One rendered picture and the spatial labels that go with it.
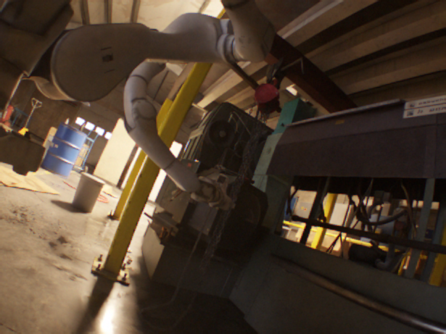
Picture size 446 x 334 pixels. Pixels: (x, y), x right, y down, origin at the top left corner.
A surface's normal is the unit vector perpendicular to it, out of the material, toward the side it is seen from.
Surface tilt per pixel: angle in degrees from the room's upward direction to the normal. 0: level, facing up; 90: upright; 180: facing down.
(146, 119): 79
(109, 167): 90
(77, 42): 86
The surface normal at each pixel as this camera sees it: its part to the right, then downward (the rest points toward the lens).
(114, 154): 0.40, -0.01
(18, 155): 0.89, 0.29
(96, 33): 0.79, 0.03
